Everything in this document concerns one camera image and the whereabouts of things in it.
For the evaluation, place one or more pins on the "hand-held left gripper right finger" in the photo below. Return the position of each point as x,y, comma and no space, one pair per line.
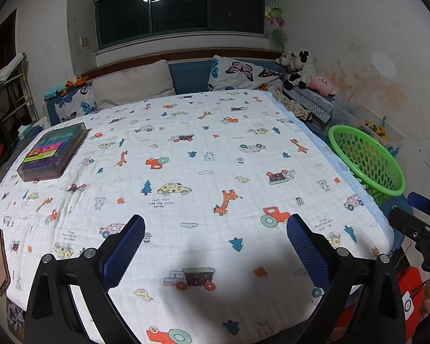
308,254

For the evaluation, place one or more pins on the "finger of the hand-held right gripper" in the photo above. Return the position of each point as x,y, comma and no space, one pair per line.
408,224
424,203

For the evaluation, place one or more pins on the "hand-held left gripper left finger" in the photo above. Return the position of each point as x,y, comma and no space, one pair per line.
125,251

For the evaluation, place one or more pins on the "green perforated plastic basket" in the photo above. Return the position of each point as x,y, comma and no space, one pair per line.
371,166

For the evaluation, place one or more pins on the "yellow toy truck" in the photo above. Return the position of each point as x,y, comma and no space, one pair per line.
380,132
368,126

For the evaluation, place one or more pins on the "printed blanket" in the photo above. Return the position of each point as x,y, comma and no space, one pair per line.
208,186

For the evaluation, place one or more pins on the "clear plastic storage box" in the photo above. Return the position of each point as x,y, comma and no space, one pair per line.
347,114

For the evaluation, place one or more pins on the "clear case of colour markers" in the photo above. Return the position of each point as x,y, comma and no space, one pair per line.
52,150

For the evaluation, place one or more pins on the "floral cloth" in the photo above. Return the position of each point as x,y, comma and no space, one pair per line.
15,320

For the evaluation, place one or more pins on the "beige patterned garment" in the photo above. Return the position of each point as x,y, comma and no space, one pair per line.
297,109

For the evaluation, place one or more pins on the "folded blue white cloth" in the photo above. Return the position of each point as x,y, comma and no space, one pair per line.
315,104

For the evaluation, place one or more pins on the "teal tissue pack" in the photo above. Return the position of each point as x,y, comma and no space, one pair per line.
25,132

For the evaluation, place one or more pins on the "butterfly print pillow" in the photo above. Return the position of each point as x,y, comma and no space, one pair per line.
75,104
240,73

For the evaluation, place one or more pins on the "pink plush toy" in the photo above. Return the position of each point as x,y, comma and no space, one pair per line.
322,84

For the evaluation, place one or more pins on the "beige pillow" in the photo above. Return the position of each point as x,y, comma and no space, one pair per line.
132,82

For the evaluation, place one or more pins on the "teal green plush toy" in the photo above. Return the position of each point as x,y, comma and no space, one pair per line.
55,92

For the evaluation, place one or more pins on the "orange plush toy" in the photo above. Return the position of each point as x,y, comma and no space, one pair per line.
77,80

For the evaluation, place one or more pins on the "black white cow plush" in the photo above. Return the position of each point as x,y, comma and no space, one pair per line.
304,70

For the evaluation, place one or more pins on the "wooden headboard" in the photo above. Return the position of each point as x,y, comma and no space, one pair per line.
136,61

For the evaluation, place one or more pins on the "grey white plush toy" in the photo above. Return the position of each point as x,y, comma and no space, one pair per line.
286,61

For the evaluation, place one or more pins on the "folding metal rack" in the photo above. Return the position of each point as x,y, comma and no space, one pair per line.
16,86

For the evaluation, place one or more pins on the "dark window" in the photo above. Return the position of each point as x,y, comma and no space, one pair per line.
179,18

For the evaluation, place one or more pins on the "wall socket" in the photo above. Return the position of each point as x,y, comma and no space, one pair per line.
84,41

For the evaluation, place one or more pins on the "colourful wall hanging toy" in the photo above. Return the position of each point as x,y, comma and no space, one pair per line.
276,18

